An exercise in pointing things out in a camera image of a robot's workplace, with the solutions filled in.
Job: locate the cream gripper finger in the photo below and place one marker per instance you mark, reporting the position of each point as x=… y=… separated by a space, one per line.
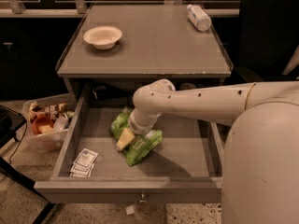
x=127 y=136

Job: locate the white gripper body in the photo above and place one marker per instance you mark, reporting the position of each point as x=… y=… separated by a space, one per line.
x=139 y=127

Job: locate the green rice chip bag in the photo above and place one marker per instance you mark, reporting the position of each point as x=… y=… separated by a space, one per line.
x=142 y=145

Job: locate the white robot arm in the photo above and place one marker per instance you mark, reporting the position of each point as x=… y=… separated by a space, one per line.
x=260 y=177

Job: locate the grey open top drawer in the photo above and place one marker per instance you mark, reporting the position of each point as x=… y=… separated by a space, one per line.
x=184 y=168

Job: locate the grey cabinet counter unit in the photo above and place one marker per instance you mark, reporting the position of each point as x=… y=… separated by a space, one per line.
x=158 y=41

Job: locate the white paper packets stack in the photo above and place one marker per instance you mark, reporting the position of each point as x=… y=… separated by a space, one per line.
x=83 y=164

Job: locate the black tape roll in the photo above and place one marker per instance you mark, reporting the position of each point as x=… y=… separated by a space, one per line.
x=187 y=86

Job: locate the small white tag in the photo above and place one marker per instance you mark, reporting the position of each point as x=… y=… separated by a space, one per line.
x=129 y=210

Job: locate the clear plastic bin with items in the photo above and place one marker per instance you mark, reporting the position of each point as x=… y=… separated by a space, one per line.
x=48 y=121

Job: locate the white plastic bottle lying down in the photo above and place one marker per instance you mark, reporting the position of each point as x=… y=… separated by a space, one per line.
x=199 y=18

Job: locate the black office chair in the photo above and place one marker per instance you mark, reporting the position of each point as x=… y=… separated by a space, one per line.
x=268 y=39

